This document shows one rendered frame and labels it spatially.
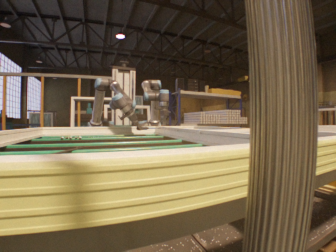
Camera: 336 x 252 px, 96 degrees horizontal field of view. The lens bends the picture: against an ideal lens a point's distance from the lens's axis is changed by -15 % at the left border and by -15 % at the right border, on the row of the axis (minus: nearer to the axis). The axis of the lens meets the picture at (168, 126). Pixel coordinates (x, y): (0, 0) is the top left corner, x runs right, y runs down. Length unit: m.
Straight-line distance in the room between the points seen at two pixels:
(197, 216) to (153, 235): 0.07
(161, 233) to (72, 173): 0.15
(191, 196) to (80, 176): 0.13
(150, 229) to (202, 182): 0.10
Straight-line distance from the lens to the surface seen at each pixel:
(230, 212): 0.33
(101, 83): 2.08
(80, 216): 0.22
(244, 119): 6.51
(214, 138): 0.85
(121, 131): 1.64
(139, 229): 0.26
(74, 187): 0.20
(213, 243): 0.66
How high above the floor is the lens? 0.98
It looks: 1 degrees down
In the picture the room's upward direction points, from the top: straight up
